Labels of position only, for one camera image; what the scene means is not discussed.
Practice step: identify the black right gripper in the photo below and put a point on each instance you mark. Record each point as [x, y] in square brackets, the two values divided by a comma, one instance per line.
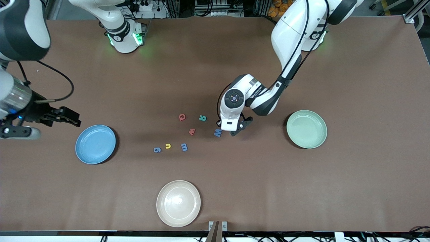
[35, 113]

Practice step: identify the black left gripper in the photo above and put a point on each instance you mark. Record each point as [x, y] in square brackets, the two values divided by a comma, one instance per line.
[218, 123]

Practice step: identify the blue capital letter W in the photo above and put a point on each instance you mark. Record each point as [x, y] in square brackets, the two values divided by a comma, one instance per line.
[218, 133]

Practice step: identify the teal letter R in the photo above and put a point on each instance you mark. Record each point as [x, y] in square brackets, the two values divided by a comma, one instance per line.
[202, 118]

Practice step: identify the red small letter w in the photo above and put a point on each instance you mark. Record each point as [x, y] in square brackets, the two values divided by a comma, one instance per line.
[191, 132]

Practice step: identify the pink letter Q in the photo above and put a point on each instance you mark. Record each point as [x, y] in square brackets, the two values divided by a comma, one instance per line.
[179, 117]

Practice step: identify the blue small letter m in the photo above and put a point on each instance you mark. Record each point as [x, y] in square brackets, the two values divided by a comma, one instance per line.
[184, 147]

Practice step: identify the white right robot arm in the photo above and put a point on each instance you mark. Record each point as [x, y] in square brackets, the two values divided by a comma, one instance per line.
[27, 27]

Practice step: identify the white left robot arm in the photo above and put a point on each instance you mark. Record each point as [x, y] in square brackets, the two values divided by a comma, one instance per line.
[289, 33]

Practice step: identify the blue plate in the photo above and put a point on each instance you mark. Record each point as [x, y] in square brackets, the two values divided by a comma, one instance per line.
[95, 144]

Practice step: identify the green plate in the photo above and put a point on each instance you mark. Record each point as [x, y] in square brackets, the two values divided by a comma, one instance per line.
[306, 129]

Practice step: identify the beige plate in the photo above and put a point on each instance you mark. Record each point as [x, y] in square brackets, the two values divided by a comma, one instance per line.
[178, 203]

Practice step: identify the white socket strip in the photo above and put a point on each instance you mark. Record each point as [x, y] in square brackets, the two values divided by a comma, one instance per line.
[216, 13]

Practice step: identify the pile of orange items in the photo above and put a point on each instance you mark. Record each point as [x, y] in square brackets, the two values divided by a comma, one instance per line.
[273, 11]

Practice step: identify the white power strip with plugs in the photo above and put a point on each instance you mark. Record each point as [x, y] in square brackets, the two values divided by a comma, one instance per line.
[146, 6]

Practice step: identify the aluminium frame bar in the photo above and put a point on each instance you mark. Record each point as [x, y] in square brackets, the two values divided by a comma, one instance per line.
[410, 16]
[27, 21]

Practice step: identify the camera mount post with brackets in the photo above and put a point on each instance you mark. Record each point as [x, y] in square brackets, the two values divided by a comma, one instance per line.
[215, 235]

